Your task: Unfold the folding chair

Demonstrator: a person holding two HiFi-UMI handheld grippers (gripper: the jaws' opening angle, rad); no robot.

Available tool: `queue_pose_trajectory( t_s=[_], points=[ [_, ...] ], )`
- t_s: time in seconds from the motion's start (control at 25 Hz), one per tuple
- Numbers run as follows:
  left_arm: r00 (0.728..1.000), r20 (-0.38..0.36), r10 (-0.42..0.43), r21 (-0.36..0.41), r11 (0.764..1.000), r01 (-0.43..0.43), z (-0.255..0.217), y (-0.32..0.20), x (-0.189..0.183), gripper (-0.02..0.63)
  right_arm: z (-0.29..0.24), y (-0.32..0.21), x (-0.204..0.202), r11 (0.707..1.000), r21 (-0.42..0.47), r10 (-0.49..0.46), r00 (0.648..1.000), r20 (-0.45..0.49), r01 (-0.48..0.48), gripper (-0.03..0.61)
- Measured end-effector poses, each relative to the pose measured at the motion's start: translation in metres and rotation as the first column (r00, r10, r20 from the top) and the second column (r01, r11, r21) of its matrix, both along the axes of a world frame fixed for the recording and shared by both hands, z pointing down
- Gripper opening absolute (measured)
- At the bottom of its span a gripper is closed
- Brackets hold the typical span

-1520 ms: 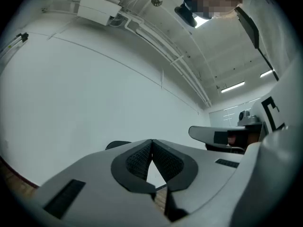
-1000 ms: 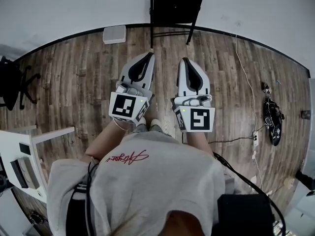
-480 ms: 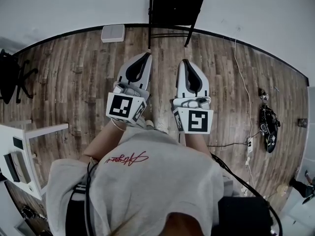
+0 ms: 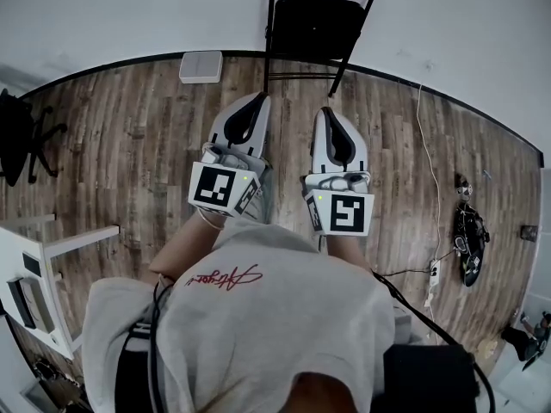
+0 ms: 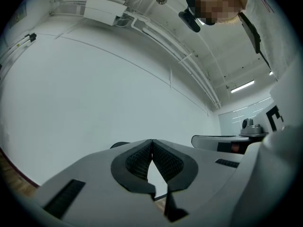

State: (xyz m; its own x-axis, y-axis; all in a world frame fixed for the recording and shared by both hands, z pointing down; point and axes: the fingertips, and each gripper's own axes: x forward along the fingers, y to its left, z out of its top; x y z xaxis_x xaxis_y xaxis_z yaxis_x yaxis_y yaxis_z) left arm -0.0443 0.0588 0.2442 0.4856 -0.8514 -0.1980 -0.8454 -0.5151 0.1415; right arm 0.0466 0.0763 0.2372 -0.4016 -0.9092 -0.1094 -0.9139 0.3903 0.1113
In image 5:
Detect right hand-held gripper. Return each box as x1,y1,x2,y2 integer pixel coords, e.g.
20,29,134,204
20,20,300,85
191,84,294,155

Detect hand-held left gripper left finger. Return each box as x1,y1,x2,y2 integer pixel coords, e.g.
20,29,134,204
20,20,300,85
35,139,168,227

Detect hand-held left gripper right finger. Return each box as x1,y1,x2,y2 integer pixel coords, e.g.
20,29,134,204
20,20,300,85
151,139,247,227

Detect dark rounded object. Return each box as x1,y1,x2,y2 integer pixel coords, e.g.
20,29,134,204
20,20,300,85
109,141,131,149

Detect long ceiling tube light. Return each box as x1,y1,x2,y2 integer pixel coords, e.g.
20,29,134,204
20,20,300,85
230,79,255,94

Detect white ceiling pipes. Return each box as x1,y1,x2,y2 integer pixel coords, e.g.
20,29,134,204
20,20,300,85
122,9,223,110

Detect person's white shirt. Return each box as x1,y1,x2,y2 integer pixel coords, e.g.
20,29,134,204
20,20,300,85
236,0,303,80

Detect person's head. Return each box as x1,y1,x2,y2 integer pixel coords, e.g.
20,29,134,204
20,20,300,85
191,0,248,26

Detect white stand with black head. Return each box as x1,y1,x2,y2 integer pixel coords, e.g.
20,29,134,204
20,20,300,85
3,32,37,58

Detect white air conditioner unit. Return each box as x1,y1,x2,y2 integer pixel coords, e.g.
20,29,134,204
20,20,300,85
83,0,132,26

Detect black neck strap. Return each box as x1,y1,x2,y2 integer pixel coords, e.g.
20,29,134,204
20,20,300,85
237,11,278,81

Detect black head-mounted camera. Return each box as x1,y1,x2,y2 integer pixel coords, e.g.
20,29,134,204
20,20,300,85
178,0,202,33

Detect wall sign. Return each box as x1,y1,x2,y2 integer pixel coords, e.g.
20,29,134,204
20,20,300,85
13,3,28,24

